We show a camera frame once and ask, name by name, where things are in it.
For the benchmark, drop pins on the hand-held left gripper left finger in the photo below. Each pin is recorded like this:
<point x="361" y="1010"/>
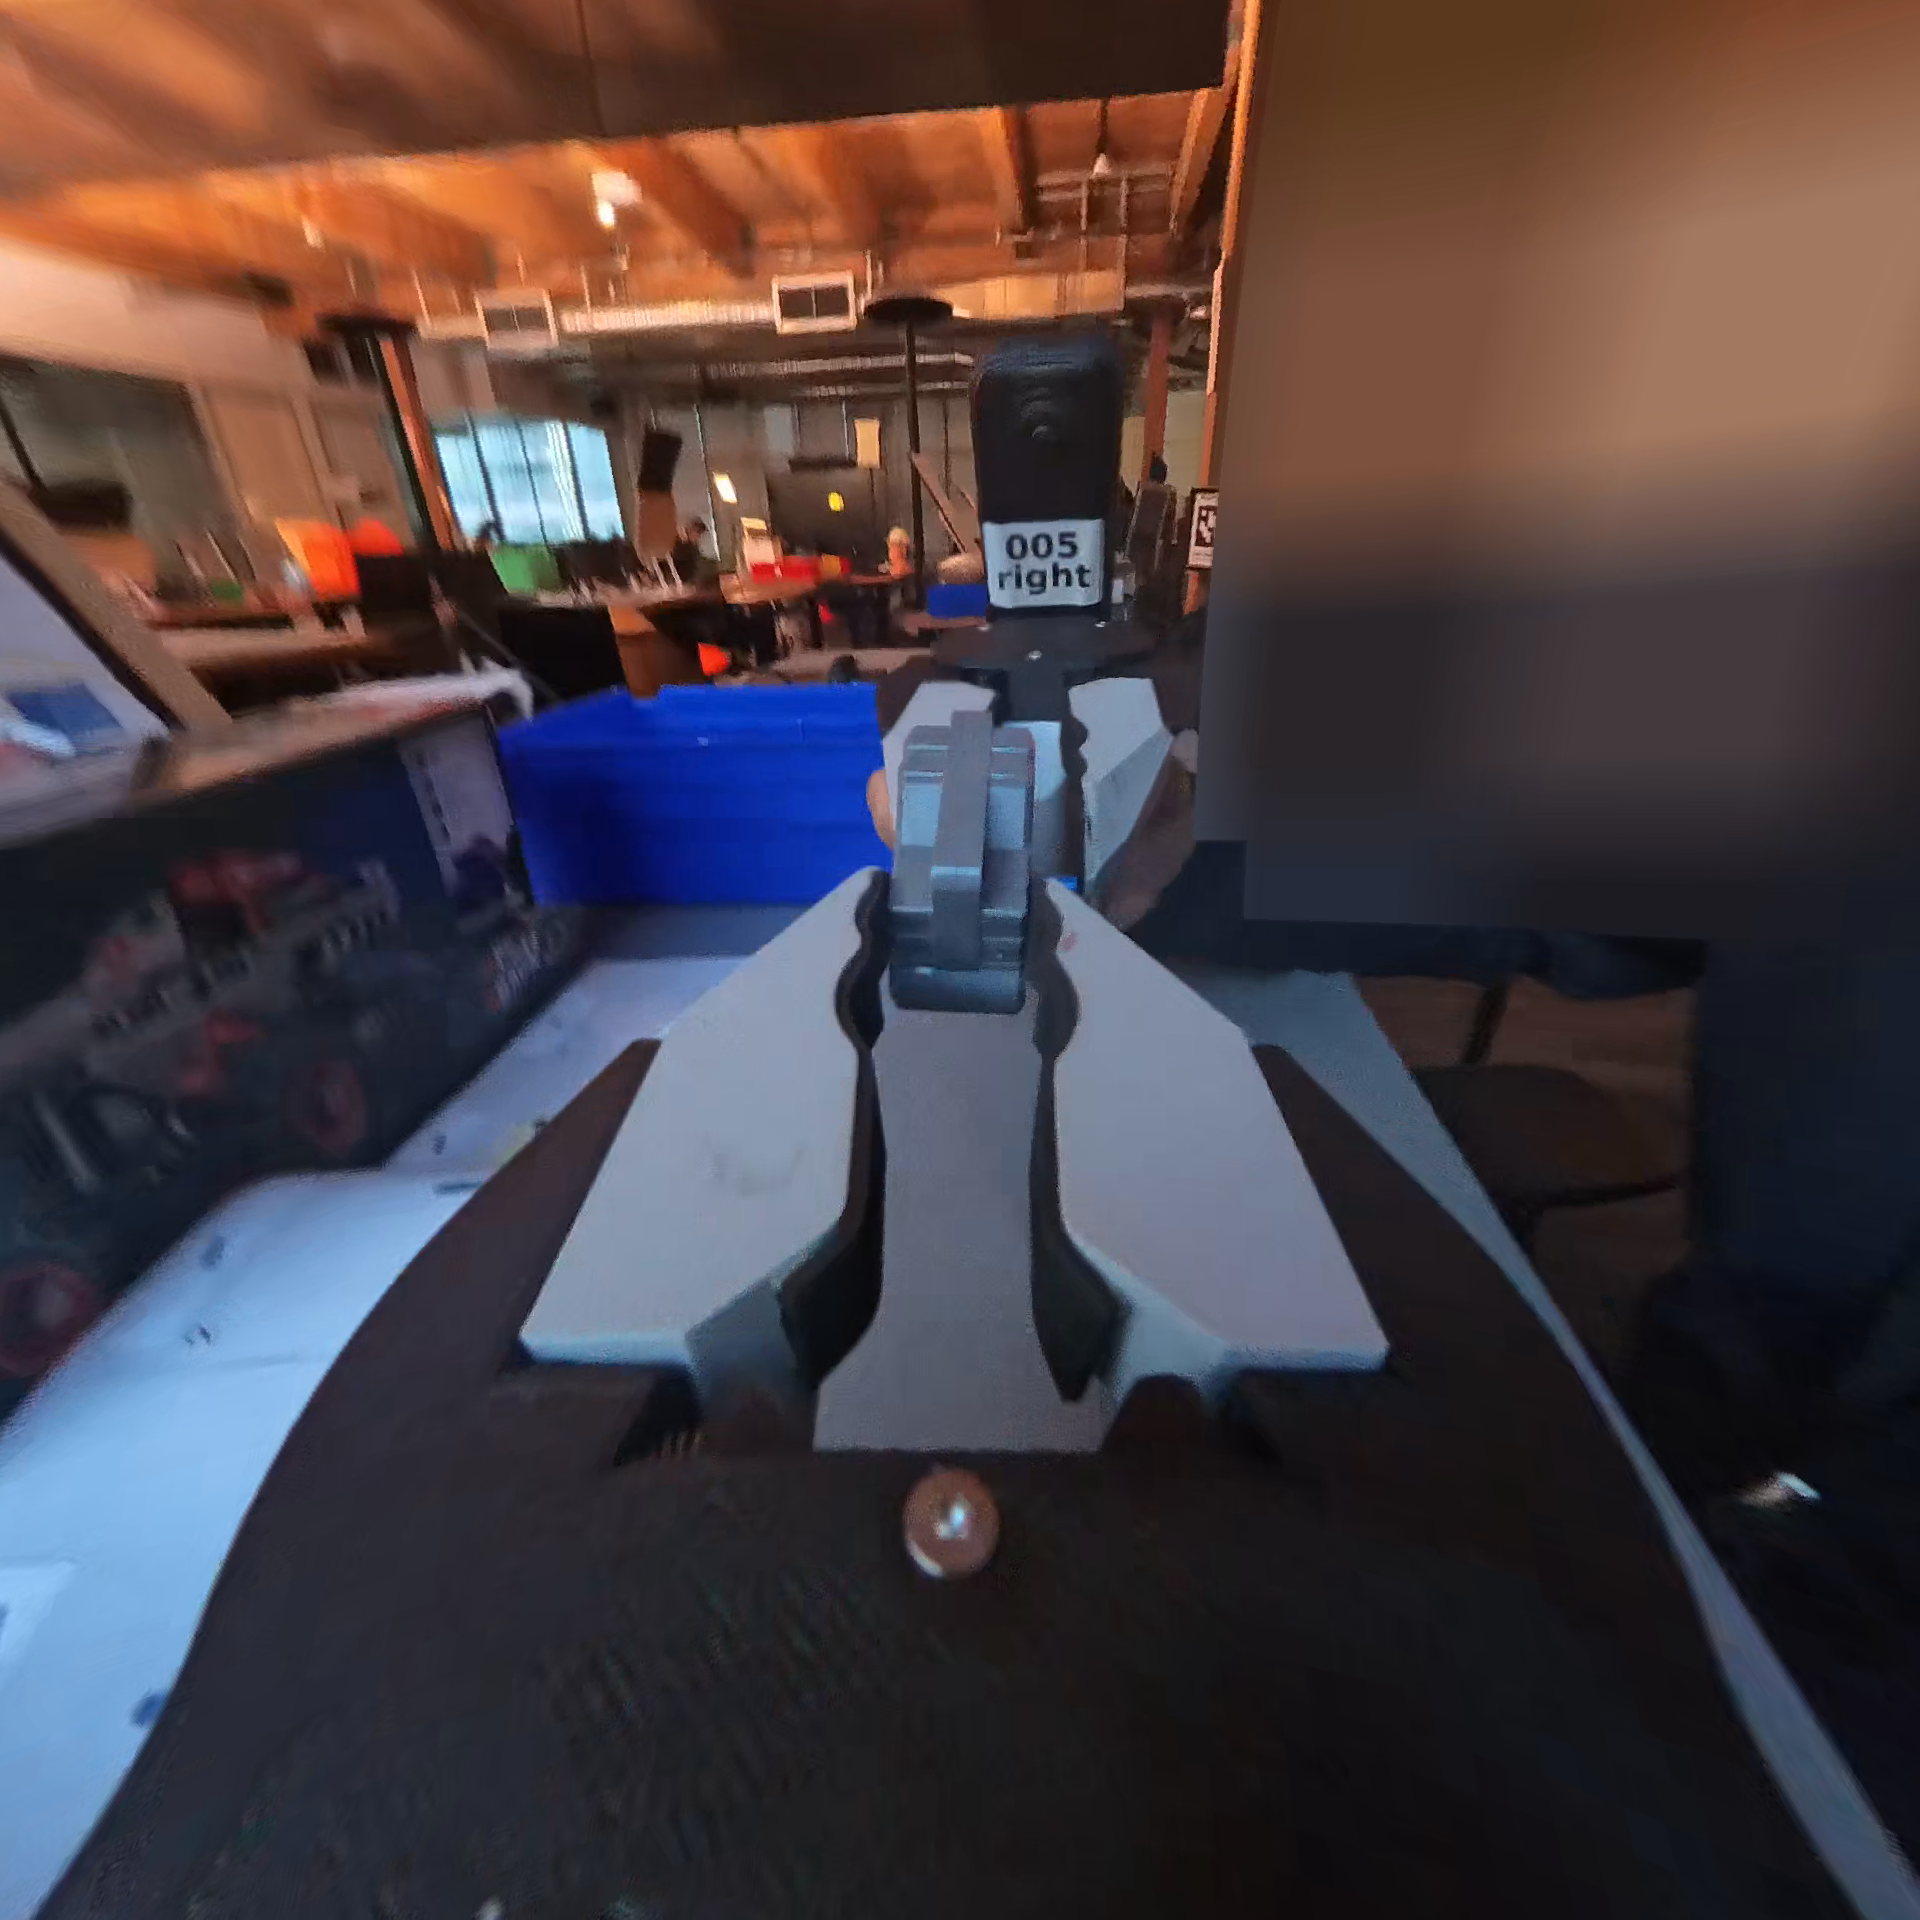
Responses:
<point x="705" y="1184"/>

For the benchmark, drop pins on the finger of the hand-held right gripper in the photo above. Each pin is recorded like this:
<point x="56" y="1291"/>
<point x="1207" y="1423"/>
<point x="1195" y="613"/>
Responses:
<point x="931" y="703"/>
<point x="1122" y="765"/>

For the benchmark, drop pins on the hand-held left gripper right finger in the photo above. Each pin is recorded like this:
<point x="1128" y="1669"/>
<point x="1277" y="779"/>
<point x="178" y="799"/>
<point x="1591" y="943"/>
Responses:
<point x="1200" y="1184"/>

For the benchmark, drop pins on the grey lego motor block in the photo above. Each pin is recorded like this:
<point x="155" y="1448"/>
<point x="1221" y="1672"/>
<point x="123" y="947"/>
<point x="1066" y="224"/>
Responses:
<point x="960" y="902"/>

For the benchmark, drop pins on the dark lego set box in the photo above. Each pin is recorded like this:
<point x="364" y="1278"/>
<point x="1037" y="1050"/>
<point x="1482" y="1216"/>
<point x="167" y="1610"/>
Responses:
<point x="225" y="974"/>

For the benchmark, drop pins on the person's right hand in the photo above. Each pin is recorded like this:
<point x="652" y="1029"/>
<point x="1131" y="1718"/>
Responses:
<point x="1162" y="850"/>

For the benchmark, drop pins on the printed marker sign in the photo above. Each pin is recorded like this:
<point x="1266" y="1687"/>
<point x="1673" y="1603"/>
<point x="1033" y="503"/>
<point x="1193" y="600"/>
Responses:
<point x="1203" y="528"/>

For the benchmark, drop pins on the black pole lamp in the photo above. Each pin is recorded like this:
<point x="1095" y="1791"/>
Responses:
<point x="908" y="451"/>

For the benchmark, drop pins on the blue plastic bin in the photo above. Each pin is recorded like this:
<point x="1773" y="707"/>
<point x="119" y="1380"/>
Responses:
<point x="691" y="797"/>

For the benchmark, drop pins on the white ceiling vent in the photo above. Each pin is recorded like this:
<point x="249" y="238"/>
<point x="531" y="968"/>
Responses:
<point x="516" y="319"/>
<point x="815" y="300"/>

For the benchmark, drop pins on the bright window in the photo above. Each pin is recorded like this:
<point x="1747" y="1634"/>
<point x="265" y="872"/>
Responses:
<point x="524" y="480"/>

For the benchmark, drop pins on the white instruction booklet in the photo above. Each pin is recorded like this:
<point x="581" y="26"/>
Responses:
<point x="181" y="1426"/>

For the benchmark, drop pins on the person's dark blue clothing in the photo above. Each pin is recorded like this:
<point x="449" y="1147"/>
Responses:
<point x="1800" y="1142"/>

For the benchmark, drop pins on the orange storage bins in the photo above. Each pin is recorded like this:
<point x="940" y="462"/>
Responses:
<point x="339" y="559"/>

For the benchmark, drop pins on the tilted grey monitor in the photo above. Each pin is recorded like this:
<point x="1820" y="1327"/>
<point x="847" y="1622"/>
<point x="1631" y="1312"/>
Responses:
<point x="75" y="661"/>

